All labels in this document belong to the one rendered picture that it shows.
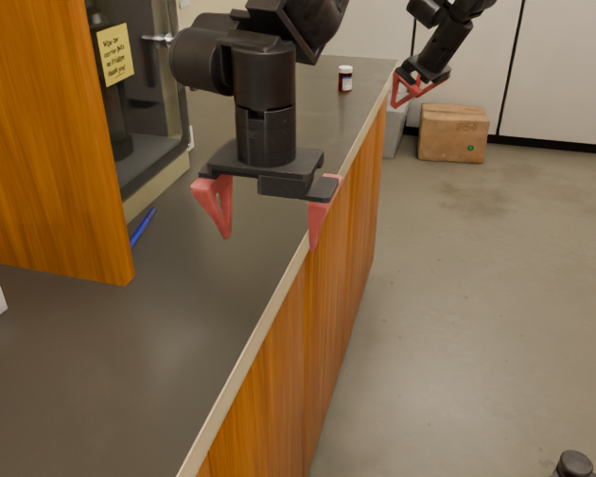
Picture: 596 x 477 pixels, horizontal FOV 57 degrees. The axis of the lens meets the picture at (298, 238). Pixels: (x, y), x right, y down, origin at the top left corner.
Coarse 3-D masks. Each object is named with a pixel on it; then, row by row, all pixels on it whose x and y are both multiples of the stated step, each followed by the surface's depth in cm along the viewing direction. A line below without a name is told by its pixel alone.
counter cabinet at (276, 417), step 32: (384, 128) 203; (352, 192) 150; (352, 224) 159; (320, 256) 119; (352, 256) 169; (320, 288) 124; (352, 288) 180; (288, 320) 98; (320, 320) 130; (352, 320) 193; (288, 352) 102; (320, 352) 137; (256, 384) 85; (288, 384) 106; (320, 384) 144; (256, 416) 87; (288, 416) 111; (320, 416) 153; (224, 448) 74; (256, 448) 90; (288, 448) 115
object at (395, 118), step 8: (400, 96) 359; (408, 104) 350; (392, 112) 332; (400, 112) 332; (392, 120) 337; (400, 120) 336; (392, 128) 340; (400, 128) 345; (384, 136) 345; (392, 136) 343; (400, 136) 366; (384, 144) 348; (392, 144) 346; (384, 152) 351; (392, 152) 350
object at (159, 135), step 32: (96, 0) 75; (128, 0) 81; (160, 0) 90; (128, 32) 83; (160, 32) 91; (96, 64) 77; (160, 64) 93; (128, 96) 85; (160, 96) 94; (128, 128) 86; (160, 128) 96; (128, 160) 88; (160, 160) 98; (128, 192) 89
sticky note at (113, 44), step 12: (108, 36) 78; (120, 36) 81; (108, 48) 79; (120, 48) 81; (108, 60) 79; (120, 60) 82; (108, 72) 79; (120, 72) 82; (132, 72) 85; (108, 84) 80
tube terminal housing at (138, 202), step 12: (180, 156) 107; (168, 168) 104; (180, 168) 108; (156, 180) 100; (168, 180) 104; (144, 192) 96; (156, 192) 100; (132, 204) 93; (144, 204) 97; (132, 216) 94
